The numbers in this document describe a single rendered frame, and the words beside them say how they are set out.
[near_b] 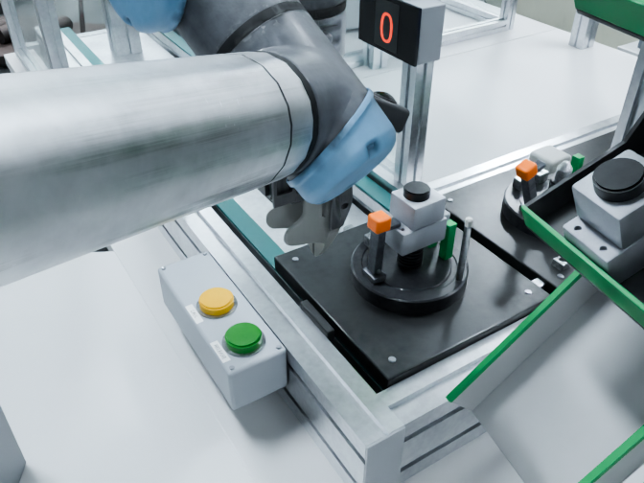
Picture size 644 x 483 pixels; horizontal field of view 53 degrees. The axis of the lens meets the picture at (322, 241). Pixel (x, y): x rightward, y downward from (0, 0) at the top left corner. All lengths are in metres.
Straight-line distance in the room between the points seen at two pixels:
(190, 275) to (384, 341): 0.26
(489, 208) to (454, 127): 0.48
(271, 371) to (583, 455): 0.33
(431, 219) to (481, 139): 0.65
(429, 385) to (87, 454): 0.38
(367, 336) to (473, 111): 0.85
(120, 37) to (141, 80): 1.35
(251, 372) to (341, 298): 0.14
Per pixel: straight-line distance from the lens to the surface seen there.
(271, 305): 0.77
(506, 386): 0.62
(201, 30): 0.42
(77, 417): 0.83
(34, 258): 0.25
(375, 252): 0.72
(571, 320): 0.61
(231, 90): 0.31
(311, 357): 0.70
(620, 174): 0.43
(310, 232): 0.63
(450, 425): 0.71
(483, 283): 0.80
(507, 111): 1.49
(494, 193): 0.97
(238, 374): 0.69
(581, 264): 0.46
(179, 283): 0.81
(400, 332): 0.72
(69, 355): 0.90
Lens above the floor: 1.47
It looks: 37 degrees down
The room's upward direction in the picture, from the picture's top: straight up
